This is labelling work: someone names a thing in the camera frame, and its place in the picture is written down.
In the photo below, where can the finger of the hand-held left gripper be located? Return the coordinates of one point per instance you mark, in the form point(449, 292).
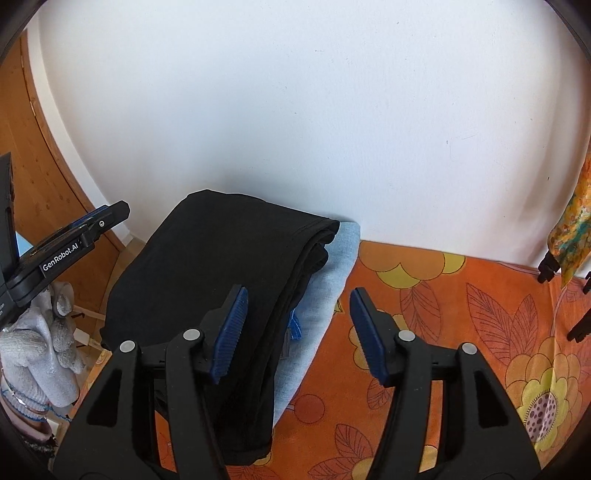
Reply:
point(108, 214)

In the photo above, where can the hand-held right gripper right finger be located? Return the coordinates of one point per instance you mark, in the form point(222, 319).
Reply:
point(367, 337)

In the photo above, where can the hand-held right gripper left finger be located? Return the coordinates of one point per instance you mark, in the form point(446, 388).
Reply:
point(228, 337)

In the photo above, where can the black pants with yellow stripes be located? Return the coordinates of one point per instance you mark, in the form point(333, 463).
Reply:
point(221, 249)

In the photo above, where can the person's left forearm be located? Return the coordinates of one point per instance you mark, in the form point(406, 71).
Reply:
point(23, 422)

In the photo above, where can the folded light blue pants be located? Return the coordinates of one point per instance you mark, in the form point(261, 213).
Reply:
point(318, 300)

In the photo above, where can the person's left hand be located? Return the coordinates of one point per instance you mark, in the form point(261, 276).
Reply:
point(41, 355)

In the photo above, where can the wooden door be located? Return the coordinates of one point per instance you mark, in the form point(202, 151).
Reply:
point(51, 184)

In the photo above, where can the orange floral bedspread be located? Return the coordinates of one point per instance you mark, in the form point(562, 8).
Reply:
point(438, 286)

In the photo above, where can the metal tripod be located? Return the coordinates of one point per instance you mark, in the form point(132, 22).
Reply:
point(549, 267)

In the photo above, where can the orange patterned hanging cloth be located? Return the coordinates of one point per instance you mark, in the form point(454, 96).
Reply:
point(575, 230)

